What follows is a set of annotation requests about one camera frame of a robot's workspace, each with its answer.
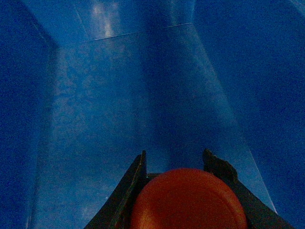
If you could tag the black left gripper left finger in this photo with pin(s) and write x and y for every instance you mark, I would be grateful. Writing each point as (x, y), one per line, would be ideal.
(117, 210)

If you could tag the blue bin centre shelf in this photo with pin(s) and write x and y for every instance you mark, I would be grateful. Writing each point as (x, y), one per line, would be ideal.
(86, 85)

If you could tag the red mushroom push button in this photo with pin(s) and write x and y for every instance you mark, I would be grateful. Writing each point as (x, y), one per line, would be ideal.
(187, 198)

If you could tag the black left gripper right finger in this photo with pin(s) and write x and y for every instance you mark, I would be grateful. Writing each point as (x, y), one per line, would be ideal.
(259, 215)

